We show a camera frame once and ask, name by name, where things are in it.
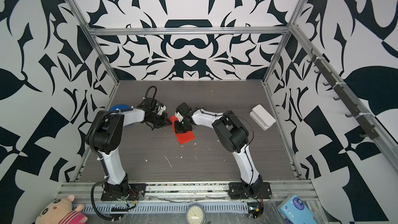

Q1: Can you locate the red square paper sheet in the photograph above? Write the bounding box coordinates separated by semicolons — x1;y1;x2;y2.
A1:
170;116;195;145

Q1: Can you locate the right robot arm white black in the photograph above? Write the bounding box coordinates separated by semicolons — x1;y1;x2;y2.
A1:
175;103;261;186

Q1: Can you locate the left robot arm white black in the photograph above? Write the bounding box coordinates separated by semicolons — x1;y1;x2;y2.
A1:
85;97;171;185

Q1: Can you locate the blue cloth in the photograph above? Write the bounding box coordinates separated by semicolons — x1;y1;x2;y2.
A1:
109;104;130;112

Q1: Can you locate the white rectangular box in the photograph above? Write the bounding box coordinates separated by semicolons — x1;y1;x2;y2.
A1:
249;104;276;131

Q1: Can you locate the round analog clock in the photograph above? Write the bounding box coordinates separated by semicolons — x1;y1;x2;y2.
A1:
186;204;206;224

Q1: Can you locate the pink plush toy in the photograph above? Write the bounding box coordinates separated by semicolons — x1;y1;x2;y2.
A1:
35;195;88;224

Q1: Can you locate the blue tissue pack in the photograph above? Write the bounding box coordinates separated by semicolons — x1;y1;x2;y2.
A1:
277;195;319;224

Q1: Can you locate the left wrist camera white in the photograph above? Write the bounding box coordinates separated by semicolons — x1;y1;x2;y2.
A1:
155;103;167;115

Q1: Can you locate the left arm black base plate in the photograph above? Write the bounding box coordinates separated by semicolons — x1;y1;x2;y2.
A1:
101;183;147;201

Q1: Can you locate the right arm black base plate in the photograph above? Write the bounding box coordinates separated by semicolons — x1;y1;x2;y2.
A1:
228;182;272;200

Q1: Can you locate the black cable at left base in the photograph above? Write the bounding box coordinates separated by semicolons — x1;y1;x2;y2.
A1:
90;178;137;222

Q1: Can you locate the white slotted cable duct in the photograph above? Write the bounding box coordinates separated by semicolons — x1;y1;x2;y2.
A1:
96;202;248;215

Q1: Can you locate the black wall hook rack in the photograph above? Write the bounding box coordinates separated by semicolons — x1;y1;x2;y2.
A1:
307;49;380;140

